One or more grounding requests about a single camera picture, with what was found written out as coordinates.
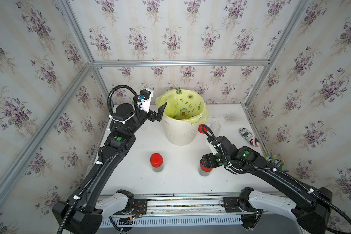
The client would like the red-lid tea jar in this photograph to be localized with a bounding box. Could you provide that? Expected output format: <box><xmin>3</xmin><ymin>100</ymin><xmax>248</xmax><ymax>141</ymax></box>
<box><xmin>199</xmin><ymin>164</ymin><xmax>212</xmax><ymax>176</ymax></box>
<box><xmin>209</xmin><ymin>121</ymin><xmax>221</xmax><ymax>137</ymax></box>
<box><xmin>150</xmin><ymin>153</ymin><xmax>164</xmax><ymax>173</ymax></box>

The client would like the red jar lid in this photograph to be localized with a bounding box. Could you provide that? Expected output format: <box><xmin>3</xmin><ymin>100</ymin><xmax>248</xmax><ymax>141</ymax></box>
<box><xmin>198</xmin><ymin>124</ymin><xmax>208</xmax><ymax>134</ymax></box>

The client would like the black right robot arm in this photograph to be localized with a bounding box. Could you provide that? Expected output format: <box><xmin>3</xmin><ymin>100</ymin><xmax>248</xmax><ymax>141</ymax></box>
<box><xmin>199</xmin><ymin>124</ymin><xmax>351</xmax><ymax>234</ymax></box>

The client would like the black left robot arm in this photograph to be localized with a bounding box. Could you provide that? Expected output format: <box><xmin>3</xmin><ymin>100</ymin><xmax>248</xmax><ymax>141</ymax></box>
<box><xmin>52</xmin><ymin>85</ymin><xmax>166</xmax><ymax>234</ymax></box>

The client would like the white trash bin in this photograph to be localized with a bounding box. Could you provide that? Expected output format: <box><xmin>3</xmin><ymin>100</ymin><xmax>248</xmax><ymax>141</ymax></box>
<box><xmin>162</xmin><ymin>116</ymin><xmax>199</xmax><ymax>146</ymax></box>

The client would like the flag patterned can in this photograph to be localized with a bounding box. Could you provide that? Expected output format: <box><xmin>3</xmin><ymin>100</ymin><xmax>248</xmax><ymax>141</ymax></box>
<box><xmin>239</xmin><ymin>127</ymin><xmax>260</xmax><ymax>147</ymax></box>

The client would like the coloured markers bundle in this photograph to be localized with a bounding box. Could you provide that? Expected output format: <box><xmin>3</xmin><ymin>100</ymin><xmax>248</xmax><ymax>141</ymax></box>
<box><xmin>265</xmin><ymin>152</ymin><xmax>289</xmax><ymax>173</ymax></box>

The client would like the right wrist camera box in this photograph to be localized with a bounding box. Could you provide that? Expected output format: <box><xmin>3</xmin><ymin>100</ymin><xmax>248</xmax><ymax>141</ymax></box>
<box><xmin>206</xmin><ymin>138</ymin><xmax>219</xmax><ymax>156</ymax></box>

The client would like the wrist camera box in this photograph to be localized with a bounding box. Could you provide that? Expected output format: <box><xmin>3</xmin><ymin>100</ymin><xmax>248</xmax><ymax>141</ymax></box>
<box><xmin>137</xmin><ymin>88</ymin><xmax>154</xmax><ymax>113</ymax></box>
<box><xmin>206</xmin><ymin>138</ymin><xmax>219</xmax><ymax>156</ymax></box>

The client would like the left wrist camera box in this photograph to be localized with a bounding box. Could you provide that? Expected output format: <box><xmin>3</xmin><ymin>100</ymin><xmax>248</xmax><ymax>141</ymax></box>
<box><xmin>137</xmin><ymin>88</ymin><xmax>154</xmax><ymax>113</ymax></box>

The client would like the aluminium rail frame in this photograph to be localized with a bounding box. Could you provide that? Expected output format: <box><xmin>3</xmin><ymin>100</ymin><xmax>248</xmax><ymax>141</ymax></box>
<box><xmin>61</xmin><ymin>192</ymin><xmax>306</xmax><ymax>218</ymax></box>

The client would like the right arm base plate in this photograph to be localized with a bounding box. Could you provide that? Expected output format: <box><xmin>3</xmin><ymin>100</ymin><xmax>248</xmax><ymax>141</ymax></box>
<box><xmin>221</xmin><ymin>197</ymin><xmax>260</xmax><ymax>213</ymax></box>

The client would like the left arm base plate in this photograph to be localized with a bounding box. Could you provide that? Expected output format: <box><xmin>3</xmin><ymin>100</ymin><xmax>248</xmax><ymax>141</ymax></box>
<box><xmin>112</xmin><ymin>199</ymin><xmax>148</xmax><ymax>217</ymax></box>

